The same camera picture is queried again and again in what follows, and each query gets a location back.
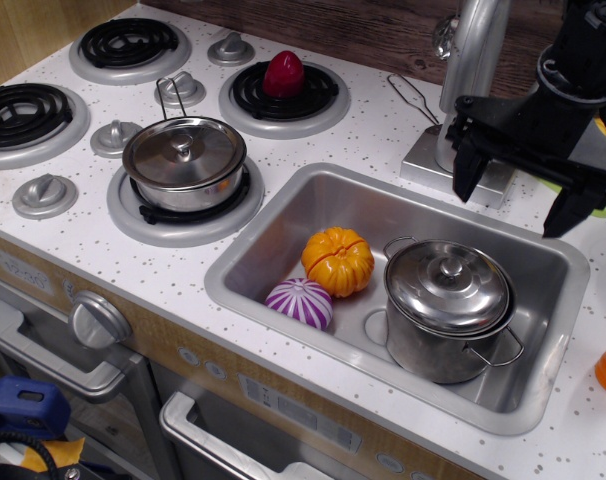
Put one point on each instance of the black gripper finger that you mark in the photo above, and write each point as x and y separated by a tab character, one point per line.
470	164
570	208

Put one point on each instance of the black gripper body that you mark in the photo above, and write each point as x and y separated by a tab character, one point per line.
551	132

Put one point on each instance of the silver toy faucet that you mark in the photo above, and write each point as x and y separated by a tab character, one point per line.
470	42

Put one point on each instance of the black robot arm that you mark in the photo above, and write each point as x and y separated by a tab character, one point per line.
588	35

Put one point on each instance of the green cutting board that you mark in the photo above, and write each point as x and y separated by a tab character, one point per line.
599	213

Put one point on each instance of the tall pot steel lid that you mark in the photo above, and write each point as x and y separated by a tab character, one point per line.
445	287

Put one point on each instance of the silver sink basin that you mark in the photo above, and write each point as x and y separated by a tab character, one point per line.
549	279

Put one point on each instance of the back right burner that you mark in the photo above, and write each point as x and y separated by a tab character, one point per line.
324	101

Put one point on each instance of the orange toy pumpkin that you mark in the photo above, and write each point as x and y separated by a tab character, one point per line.
339	260

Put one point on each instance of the red toy egg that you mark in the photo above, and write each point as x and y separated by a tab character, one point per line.
285	76

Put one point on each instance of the purple white toy onion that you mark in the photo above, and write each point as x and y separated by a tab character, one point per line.
303	300

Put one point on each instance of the grey stove knob top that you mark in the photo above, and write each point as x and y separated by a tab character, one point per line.
231	51

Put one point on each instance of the grey stove knob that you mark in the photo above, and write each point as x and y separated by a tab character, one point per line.
44	197
231	51
109	141
180	91

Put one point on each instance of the grey stove knob middle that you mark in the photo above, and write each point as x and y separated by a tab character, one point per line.
180	91

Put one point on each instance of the small steel saucepan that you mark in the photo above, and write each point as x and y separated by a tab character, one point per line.
191	200

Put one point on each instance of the saucepan steel lid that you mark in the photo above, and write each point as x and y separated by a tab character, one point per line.
184	153

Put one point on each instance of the front burner under saucepan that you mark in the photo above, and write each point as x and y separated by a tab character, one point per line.
123	207

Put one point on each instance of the grey stove knob left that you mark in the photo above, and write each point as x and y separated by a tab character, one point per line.
109	141

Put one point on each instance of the back left burner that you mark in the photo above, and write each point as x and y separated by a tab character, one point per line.
129	51

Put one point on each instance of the large grey oven dial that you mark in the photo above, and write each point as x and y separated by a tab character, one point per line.
96	323

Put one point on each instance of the grey stove knob front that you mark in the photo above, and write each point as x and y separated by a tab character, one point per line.
44	197

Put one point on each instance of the yellow tape piece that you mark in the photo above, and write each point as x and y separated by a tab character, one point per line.
63	453

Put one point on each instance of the blue clamp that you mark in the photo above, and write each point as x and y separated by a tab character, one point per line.
32	407

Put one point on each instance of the wire utensil handle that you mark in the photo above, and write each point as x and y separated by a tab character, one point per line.
411	96

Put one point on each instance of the right oven door handle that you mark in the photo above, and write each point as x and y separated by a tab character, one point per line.
174	421

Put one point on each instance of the oven door handle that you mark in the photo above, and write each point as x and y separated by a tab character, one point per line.
36	338
174	421

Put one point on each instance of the left oven door handle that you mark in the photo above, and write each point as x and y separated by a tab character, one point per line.
36	338

